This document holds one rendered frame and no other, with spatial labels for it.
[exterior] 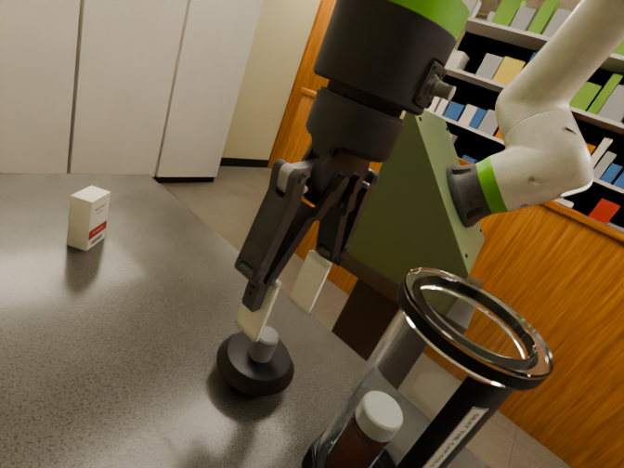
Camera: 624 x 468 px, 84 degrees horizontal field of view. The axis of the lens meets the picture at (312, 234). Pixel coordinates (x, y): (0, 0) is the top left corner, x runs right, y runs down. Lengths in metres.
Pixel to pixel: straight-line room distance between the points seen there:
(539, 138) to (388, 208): 0.32
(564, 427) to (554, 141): 1.85
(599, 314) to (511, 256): 0.45
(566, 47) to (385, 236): 0.46
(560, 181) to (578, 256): 1.32
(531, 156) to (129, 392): 0.76
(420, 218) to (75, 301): 0.59
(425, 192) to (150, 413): 0.58
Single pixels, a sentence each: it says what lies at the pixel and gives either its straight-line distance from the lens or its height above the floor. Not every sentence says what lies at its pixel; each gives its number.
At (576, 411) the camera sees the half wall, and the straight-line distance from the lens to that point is 2.39.
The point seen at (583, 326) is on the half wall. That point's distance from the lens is 2.20.
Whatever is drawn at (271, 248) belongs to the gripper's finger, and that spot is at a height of 1.14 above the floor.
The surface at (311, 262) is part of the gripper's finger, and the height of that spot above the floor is 1.09.
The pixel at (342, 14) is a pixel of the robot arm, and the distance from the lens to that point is 0.28.
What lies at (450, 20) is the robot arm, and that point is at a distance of 0.28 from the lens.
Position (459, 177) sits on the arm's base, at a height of 1.19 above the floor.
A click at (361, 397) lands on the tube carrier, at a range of 0.30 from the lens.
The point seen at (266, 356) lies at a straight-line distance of 0.41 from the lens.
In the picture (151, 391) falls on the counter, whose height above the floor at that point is 0.94.
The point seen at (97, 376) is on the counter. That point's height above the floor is 0.94.
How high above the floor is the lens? 1.27
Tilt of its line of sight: 24 degrees down
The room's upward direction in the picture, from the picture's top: 23 degrees clockwise
